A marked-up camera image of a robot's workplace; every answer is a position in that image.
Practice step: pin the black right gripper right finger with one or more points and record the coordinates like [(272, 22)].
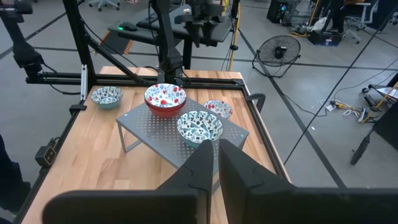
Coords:
[(264, 205)]

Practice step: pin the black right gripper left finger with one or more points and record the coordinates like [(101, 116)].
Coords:
[(174, 205)]

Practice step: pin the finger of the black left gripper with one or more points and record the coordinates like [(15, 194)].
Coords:
[(213, 34), (194, 35)]

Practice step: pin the teal floral mini bowl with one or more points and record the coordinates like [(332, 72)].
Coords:
[(106, 96), (200, 126)]

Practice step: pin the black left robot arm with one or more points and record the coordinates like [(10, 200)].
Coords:
[(168, 46)]

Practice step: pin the black desk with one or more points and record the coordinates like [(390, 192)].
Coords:
[(143, 32)]

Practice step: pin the black floor fan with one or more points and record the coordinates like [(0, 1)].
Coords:
[(276, 53)]

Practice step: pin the black computer mouse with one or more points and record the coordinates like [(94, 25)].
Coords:
[(127, 26)]

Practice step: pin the black computer tower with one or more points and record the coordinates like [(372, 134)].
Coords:
[(278, 11)]

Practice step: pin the grey perforated metal shelf riser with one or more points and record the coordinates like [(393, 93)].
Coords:
[(155, 130)]

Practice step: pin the black floor box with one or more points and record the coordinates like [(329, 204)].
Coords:
[(325, 38)]

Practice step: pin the white light bar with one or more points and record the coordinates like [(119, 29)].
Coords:
[(84, 82)]

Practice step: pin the person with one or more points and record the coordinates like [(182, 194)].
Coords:
[(12, 174), (337, 12)]

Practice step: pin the white office chair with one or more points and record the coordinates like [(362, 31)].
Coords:
[(360, 18)]

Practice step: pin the black floor stand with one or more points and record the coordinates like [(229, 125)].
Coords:
[(388, 124)]

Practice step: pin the black frame bracket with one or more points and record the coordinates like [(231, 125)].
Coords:
[(256, 99)]

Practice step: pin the small black camera box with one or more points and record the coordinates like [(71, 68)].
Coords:
[(46, 155)]

